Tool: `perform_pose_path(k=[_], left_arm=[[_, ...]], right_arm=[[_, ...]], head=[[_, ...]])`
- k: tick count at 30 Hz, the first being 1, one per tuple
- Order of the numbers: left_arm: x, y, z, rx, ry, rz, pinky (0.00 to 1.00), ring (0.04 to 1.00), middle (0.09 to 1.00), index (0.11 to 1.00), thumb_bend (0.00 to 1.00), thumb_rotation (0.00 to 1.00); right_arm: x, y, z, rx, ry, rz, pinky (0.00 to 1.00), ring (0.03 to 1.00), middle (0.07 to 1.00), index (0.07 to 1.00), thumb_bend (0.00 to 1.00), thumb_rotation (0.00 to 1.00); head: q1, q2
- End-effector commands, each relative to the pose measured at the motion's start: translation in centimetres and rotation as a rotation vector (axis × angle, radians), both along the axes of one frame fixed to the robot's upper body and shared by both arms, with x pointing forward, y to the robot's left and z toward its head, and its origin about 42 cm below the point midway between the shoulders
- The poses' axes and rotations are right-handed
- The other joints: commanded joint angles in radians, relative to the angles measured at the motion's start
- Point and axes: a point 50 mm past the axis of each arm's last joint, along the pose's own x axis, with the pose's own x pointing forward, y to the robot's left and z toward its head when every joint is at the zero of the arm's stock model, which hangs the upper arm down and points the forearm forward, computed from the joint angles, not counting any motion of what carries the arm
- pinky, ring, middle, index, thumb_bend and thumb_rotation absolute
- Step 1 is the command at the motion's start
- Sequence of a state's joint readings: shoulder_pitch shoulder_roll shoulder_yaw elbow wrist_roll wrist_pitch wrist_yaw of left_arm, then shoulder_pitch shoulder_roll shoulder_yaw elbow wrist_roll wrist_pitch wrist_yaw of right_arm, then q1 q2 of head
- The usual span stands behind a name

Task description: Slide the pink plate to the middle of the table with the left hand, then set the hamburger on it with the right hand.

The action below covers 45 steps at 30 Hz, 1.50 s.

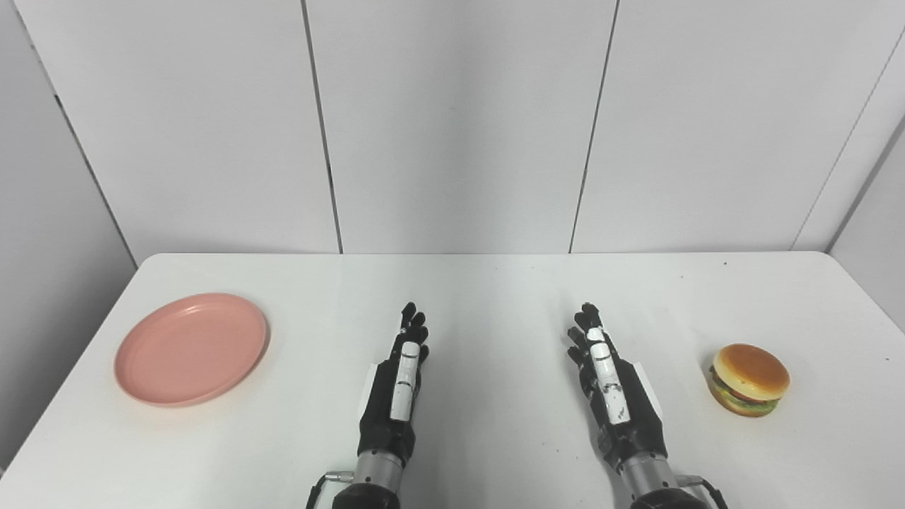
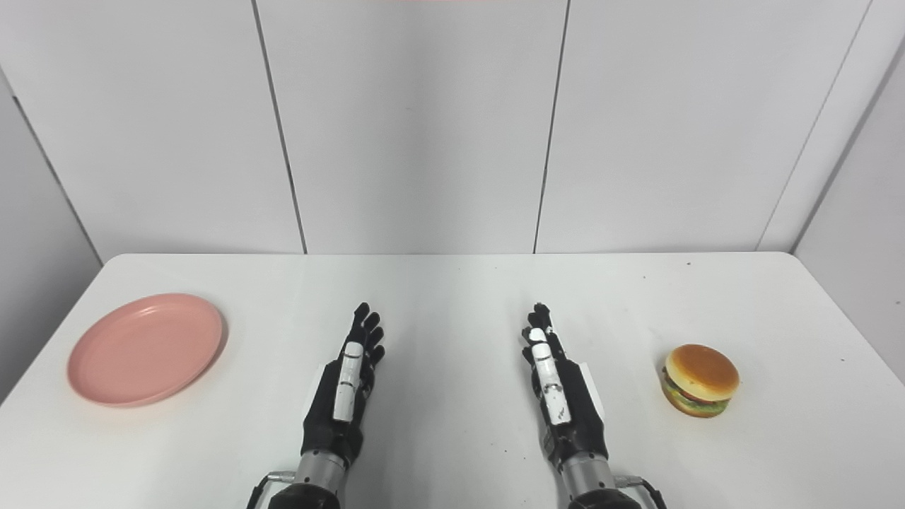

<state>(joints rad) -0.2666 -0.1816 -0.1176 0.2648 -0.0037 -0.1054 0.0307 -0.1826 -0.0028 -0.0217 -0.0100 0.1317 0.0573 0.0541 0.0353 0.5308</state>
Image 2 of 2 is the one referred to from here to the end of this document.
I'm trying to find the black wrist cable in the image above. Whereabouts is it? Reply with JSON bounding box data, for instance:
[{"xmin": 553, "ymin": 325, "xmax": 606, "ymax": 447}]
[
  {"xmin": 614, "ymin": 476, "xmax": 668, "ymax": 509},
  {"xmin": 245, "ymin": 471, "xmax": 295, "ymax": 509}
]

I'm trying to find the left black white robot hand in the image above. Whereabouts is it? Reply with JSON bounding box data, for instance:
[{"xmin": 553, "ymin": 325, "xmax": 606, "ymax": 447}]
[{"xmin": 300, "ymin": 303, "xmax": 386, "ymax": 467}]

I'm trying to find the pink round plate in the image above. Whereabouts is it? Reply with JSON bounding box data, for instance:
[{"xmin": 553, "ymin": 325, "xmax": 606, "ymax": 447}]
[{"xmin": 67, "ymin": 293, "xmax": 224, "ymax": 408}]

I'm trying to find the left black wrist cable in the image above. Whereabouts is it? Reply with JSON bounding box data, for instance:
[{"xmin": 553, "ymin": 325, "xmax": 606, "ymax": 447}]
[{"xmin": 245, "ymin": 471, "xmax": 295, "ymax": 509}]

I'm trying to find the toy hamburger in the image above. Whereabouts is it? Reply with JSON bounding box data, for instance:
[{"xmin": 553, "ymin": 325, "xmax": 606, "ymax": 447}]
[{"xmin": 661, "ymin": 344, "xmax": 741, "ymax": 419}]

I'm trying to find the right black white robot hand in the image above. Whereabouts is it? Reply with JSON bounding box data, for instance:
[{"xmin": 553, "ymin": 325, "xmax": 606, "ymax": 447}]
[{"xmin": 521, "ymin": 303, "xmax": 610, "ymax": 473}]

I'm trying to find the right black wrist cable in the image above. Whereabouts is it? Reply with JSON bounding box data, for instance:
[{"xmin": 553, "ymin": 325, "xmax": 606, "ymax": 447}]
[{"xmin": 614, "ymin": 476, "xmax": 668, "ymax": 509}]

